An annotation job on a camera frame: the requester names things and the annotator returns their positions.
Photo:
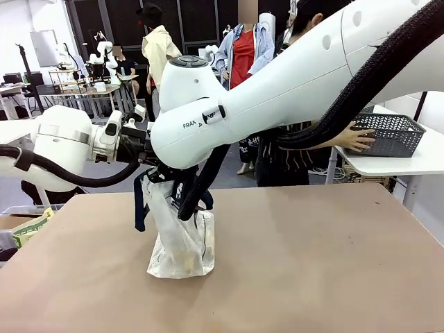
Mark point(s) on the small white background robot arm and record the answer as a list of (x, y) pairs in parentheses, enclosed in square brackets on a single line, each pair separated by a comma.
[(66, 57)]

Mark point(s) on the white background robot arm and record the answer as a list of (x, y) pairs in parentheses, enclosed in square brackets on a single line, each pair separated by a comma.
[(211, 52)]

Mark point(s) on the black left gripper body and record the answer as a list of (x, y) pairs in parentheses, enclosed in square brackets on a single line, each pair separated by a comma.
[(133, 147)]

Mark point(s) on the grey whiteboard panel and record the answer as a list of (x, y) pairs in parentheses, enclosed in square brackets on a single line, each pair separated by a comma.
[(44, 48)]

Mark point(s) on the white background desk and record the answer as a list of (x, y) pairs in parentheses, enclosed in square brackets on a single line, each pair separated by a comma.
[(14, 92)]

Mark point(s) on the seated person in black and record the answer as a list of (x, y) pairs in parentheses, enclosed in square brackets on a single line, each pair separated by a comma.
[(126, 66)]

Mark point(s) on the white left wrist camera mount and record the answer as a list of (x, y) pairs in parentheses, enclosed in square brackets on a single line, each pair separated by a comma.
[(139, 111)]

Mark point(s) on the thin black tripod leg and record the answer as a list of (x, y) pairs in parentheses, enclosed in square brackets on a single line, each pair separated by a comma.
[(422, 105)]

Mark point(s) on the black light stand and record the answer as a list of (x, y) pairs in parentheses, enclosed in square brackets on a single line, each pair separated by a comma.
[(31, 79)]

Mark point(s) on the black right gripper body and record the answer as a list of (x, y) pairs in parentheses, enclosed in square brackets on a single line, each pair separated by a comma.
[(178, 180)]

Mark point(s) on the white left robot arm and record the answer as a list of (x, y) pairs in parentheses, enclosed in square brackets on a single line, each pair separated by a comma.
[(55, 138)]

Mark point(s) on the green printed carton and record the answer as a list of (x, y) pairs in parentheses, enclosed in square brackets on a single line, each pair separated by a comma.
[(29, 230)]

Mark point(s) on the small white bucket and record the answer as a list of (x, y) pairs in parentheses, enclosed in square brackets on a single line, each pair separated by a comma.
[(101, 86)]

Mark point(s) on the person in striped shirt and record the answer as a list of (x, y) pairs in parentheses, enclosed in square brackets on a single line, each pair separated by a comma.
[(277, 163)]

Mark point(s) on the brown cardboard box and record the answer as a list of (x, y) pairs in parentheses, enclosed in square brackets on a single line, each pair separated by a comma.
[(10, 221)]

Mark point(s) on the mannequin in beige jacket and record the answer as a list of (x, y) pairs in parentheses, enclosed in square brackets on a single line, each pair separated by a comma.
[(157, 55)]

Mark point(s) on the clear plastic storage bin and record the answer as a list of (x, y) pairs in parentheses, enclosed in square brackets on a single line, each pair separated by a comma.
[(5, 239)]

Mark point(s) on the person's right hand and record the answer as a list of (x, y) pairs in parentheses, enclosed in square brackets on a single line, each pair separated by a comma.
[(360, 140)]

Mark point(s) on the mannequin in blue shirt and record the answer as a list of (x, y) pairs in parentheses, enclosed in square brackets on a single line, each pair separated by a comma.
[(244, 59)]

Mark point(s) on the wooden background work table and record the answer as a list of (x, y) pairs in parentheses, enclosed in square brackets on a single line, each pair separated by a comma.
[(86, 91)]

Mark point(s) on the black desk monitor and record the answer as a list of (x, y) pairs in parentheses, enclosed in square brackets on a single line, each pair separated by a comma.
[(12, 78)]

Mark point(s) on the black equipment base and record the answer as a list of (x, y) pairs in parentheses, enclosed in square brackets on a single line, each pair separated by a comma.
[(62, 194)]

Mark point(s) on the dark grey plastic basket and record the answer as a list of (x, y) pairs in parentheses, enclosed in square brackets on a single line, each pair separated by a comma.
[(392, 137)]

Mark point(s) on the white side table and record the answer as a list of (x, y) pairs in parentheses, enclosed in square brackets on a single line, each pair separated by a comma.
[(392, 164)]

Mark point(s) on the person's right forearm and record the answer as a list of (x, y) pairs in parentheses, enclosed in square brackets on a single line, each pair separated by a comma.
[(333, 143)]

